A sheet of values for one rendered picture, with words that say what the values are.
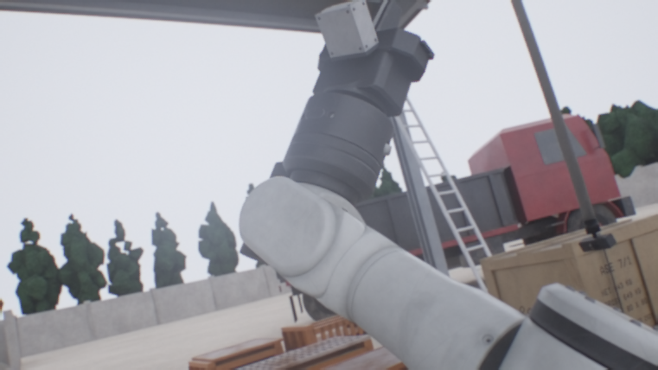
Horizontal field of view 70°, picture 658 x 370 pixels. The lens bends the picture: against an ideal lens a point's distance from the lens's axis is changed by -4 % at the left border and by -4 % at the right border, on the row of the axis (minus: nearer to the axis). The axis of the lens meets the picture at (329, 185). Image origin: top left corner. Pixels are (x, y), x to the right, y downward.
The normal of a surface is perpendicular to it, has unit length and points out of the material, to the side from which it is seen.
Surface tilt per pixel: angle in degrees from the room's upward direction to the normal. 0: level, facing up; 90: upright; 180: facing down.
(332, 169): 123
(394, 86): 110
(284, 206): 64
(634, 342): 84
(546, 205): 90
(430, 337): 70
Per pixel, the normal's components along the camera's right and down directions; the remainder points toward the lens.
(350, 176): 0.11, 0.57
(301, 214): -0.58, -0.43
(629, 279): 0.40, -0.25
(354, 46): -0.58, 0.56
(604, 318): -0.18, -0.83
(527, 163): -0.02, -0.23
